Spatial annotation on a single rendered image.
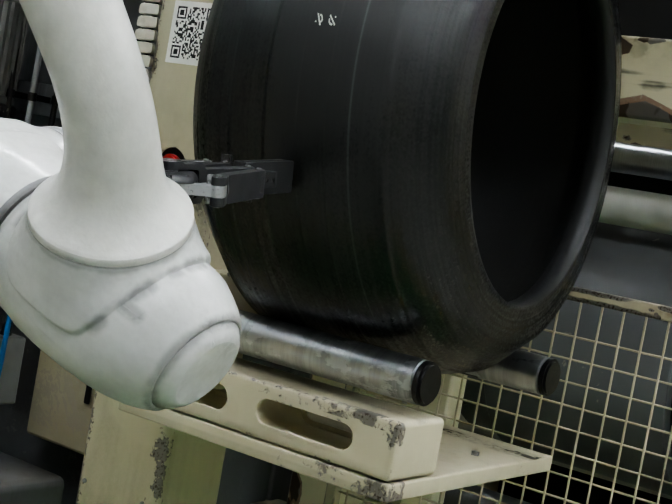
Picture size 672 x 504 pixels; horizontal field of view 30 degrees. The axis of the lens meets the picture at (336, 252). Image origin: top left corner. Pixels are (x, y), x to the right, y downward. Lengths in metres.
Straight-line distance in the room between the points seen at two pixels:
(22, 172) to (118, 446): 0.75
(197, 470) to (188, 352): 0.82
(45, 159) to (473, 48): 0.46
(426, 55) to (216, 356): 0.45
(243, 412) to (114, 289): 0.56
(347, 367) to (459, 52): 0.33
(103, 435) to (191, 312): 0.83
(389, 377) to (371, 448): 0.07
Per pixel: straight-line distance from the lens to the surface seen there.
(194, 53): 1.51
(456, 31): 1.15
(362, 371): 1.24
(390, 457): 1.20
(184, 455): 1.55
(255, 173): 1.08
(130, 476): 1.55
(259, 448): 1.29
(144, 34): 1.59
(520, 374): 1.47
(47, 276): 0.77
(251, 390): 1.29
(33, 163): 0.86
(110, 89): 0.73
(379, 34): 1.14
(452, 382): 1.94
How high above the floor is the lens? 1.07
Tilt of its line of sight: 3 degrees down
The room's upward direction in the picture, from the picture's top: 10 degrees clockwise
